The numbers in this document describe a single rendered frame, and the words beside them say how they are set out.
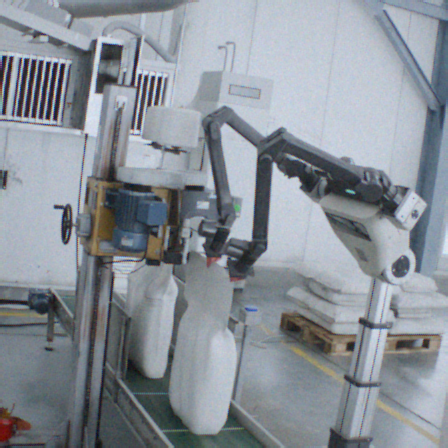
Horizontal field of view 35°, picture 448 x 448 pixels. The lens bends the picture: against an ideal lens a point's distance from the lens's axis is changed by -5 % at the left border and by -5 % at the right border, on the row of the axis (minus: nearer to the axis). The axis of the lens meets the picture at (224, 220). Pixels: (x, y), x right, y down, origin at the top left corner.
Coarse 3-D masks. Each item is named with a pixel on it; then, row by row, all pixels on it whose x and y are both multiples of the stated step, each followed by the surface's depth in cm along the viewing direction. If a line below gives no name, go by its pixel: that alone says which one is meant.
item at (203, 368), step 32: (192, 256) 330; (192, 288) 329; (224, 288) 294; (192, 320) 313; (224, 320) 292; (192, 352) 303; (224, 352) 295; (192, 384) 299; (224, 384) 297; (192, 416) 298; (224, 416) 301
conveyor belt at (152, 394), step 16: (128, 368) 370; (128, 384) 347; (144, 384) 350; (160, 384) 354; (144, 400) 329; (160, 400) 333; (160, 416) 313; (176, 416) 316; (176, 432) 299; (224, 432) 306; (240, 432) 308
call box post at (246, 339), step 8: (248, 328) 338; (248, 336) 339; (248, 344) 340; (240, 352) 341; (240, 360) 341; (240, 368) 341; (240, 376) 341; (240, 384) 342; (240, 392) 343; (240, 400) 344
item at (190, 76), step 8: (184, 64) 632; (192, 64) 634; (200, 64) 642; (192, 72) 636; (200, 72) 645; (176, 80) 634; (184, 80) 634; (192, 80) 638; (176, 88) 633; (184, 88) 635; (192, 88) 640; (176, 96) 634; (184, 96) 638; (192, 96) 645; (176, 104) 638; (184, 104) 644
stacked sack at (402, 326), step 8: (400, 320) 612; (408, 320) 615; (416, 320) 620; (424, 320) 622; (432, 320) 625; (392, 328) 603; (400, 328) 603; (408, 328) 607; (416, 328) 611; (424, 328) 614; (432, 328) 617; (440, 328) 621
